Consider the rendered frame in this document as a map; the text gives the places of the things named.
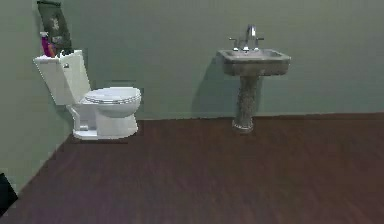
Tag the white toilet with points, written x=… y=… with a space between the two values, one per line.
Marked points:
x=100 y=106

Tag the chrome sink faucet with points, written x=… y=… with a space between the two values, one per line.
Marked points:
x=249 y=36

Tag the purple spray bottle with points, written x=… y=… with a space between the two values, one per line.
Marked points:
x=45 y=45

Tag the black object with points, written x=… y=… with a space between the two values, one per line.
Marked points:
x=6 y=195

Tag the grey pedestal sink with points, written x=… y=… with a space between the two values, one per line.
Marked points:
x=248 y=63

